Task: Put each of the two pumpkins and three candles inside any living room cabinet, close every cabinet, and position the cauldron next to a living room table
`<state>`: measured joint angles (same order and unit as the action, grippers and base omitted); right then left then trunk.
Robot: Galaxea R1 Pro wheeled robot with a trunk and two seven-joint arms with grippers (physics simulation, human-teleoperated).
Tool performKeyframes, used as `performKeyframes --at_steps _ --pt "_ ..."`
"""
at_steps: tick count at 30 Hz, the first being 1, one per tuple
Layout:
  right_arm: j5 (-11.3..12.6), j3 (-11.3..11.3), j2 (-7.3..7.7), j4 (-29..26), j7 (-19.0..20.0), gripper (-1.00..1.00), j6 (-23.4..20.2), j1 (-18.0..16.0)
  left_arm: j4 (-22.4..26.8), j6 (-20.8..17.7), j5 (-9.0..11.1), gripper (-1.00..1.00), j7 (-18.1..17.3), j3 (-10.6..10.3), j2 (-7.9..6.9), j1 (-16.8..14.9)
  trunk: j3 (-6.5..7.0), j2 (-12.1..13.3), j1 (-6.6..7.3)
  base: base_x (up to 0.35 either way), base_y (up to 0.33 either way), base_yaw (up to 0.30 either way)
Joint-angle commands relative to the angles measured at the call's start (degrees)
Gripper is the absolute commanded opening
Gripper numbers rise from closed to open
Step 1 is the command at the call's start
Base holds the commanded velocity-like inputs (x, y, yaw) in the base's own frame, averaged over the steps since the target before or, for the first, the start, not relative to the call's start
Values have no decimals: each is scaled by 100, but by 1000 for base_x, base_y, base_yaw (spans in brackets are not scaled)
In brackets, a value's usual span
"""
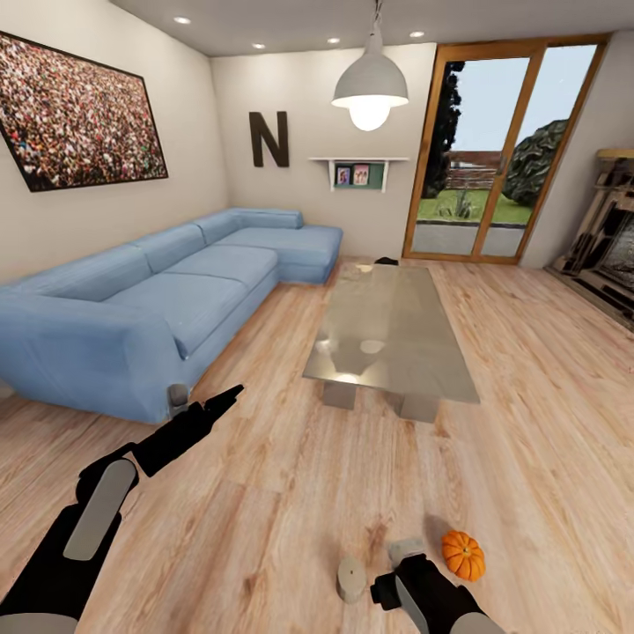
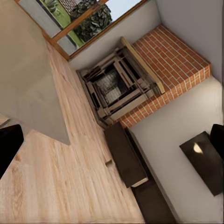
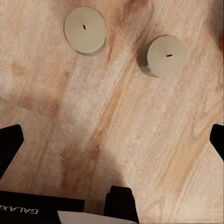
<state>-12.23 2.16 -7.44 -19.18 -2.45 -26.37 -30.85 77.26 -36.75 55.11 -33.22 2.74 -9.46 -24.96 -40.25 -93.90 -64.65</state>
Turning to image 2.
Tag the coffee table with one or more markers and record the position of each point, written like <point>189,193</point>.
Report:
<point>28,95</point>

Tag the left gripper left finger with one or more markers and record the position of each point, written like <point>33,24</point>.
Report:
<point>11,139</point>

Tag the pillar candle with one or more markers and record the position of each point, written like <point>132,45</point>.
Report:
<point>110,164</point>

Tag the countertop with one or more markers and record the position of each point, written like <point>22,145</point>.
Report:
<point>144,65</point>

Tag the wall mounted tv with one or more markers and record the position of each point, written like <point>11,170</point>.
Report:
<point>206,161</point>

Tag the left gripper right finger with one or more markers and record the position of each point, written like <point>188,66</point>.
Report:
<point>217,139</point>

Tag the cabinet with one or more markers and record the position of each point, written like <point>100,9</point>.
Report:
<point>138,174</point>

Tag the wood fireplace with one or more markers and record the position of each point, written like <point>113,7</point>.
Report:
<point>116,85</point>

